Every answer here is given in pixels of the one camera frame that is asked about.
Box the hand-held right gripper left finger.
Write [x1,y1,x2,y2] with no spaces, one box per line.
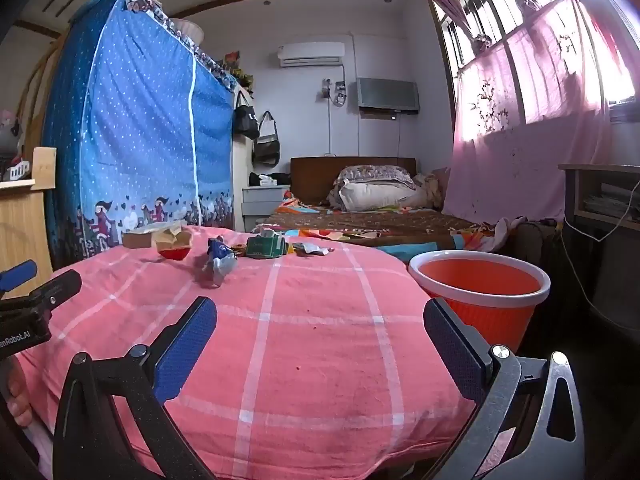
[52,296,221,480]

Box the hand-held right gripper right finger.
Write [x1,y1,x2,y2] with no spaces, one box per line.
[422,297,586,480]

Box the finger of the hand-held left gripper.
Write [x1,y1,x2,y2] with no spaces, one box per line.
[0,260,38,292]
[0,269,82,313]

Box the red plastic basket white rim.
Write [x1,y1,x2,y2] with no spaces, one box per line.
[409,250,552,356]

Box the blue snack wrapper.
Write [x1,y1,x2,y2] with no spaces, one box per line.
[197,236,238,288]

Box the green packet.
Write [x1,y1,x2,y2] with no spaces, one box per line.
[246,235,287,260]

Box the person's left hand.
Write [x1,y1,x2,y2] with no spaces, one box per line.
[0,356,35,428]

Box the light wooden shelf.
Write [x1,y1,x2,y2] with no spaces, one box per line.
[0,147,58,301]

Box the thick brown book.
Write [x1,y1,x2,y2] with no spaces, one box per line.
[121,227,158,250]

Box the small white rack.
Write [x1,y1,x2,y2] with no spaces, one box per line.
[4,157,32,182]

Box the colourful striped quilt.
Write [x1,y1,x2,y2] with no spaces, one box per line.
[277,190,501,263]

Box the pink checked blanket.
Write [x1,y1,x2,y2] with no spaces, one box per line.
[15,225,478,480]

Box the white pink clothing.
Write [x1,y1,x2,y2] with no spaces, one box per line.
[492,216,528,251]

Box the dark cloth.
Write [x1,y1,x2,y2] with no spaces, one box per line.
[515,220,566,271]

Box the pink grey plush toy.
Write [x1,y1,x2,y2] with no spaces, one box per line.
[0,110,25,156]

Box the brown floral bedspread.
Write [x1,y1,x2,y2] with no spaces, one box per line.
[262,205,481,246]

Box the white nightstand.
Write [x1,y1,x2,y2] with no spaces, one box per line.
[241,185,292,231]

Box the beige crumpled blanket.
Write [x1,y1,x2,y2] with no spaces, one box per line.
[412,167,451,208]

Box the blue fabric wardrobe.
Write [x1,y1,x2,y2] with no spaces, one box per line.
[42,0,238,266]

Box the floral pillow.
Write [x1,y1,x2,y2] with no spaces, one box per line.
[334,164,416,192]

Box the dark desk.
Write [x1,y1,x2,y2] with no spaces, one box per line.
[557,162,640,231]

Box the pink curtain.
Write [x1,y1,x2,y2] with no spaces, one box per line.
[442,0,640,223]

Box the stack of papers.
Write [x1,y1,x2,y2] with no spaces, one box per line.
[582,182,640,218]

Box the wooden bed headboard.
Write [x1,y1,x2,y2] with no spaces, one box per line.
[291,156,417,206]

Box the brown hanging bag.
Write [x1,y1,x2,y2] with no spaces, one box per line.
[252,111,281,167]

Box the black hanging bag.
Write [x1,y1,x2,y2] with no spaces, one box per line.
[233,91,260,140]

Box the pile of colourful toys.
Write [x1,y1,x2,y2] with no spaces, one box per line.
[220,51,255,88]

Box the pale round hat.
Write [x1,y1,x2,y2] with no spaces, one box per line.
[170,17,205,46]

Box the white air conditioner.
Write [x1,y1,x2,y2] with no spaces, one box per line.
[277,42,346,68]

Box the window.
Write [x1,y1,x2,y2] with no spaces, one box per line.
[430,0,640,81]

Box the white cable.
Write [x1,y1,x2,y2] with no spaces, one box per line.
[559,200,633,308]

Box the curved wooden frame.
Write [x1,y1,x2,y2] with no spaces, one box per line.
[15,35,66,146]

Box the wall socket with chargers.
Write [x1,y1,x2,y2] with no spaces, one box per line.
[321,78,348,107]

